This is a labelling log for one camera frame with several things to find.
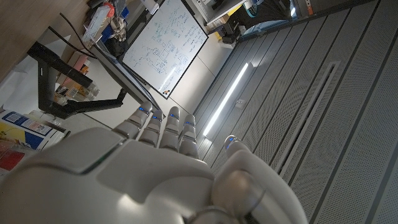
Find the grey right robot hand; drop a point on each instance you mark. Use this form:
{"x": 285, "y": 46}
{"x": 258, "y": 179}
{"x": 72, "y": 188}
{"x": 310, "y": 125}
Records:
{"x": 149, "y": 180}

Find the black computer monitor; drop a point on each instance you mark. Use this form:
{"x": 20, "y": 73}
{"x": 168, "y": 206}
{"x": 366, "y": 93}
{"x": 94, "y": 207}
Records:
{"x": 124, "y": 77}

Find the clear glass jar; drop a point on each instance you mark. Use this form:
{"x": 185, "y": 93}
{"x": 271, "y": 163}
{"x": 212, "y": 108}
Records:
{"x": 88, "y": 91}

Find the long ceiling light strip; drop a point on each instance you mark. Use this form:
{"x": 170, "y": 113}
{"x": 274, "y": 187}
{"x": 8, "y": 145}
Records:
{"x": 225, "y": 99}

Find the whiteboard with blue writing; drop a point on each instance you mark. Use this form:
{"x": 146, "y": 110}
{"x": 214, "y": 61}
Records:
{"x": 168, "y": 46}

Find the white keyboard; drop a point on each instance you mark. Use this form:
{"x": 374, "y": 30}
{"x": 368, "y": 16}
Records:
{"x": 96, "y": 21}

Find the white shelf cabinet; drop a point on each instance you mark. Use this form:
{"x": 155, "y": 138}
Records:
{"x": 217, "y": 9}

